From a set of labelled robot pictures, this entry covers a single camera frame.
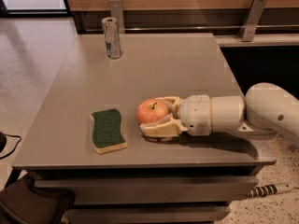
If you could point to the metal bracket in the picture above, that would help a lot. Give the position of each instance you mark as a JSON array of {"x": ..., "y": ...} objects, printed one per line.
[
  {"x": 116, "y": 11},
  {"x": 248, "y": 29}
]

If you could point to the silver blue drink can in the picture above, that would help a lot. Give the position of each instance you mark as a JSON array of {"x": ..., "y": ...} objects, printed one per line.
[{"x": 112, "y": 38}]

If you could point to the metal rail on wall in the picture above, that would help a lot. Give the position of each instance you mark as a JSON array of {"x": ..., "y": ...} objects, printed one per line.
[{"x": 216, "y": 29}]

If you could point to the left metal bracket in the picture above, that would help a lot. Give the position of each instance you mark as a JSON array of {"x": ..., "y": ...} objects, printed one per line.
[{"x": 116, "y": 11}]

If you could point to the grey drawer cabinet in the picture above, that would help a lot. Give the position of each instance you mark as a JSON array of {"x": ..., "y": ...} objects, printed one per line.
[{"x": 186, "y": 180}]

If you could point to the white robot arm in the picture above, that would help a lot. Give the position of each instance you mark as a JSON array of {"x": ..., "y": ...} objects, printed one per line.
[{"x": 263, "y": 112}]

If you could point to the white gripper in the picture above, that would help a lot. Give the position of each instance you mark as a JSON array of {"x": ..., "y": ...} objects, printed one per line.
[{"x": 195, "y": 113}]

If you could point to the dark brown bag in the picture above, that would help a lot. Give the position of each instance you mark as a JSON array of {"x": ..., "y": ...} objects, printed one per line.
[{"x": 22, "y": 203}]

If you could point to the right metal bracket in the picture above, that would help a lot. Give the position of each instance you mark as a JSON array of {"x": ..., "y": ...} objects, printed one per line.
[{"x": 248, "y": 29}]

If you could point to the green yellow sponge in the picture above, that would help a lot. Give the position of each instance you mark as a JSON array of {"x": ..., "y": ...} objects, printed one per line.
[{"x": 107, "y": 131}]

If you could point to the red yellow apple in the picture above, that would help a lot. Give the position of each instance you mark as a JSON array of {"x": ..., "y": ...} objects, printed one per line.
[{"x": 151, "y": 110}]

